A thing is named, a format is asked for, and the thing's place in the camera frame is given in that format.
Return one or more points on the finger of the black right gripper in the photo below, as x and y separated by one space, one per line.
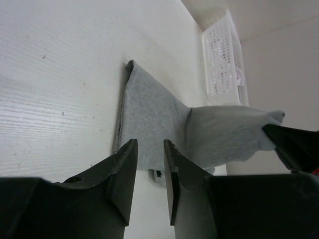
298 149

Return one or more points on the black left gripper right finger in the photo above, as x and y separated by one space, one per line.
203 206

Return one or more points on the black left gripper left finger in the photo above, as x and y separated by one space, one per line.
94 204

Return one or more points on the grey tank top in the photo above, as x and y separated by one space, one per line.
209 136

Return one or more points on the white plastic basket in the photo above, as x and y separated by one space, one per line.
223 61

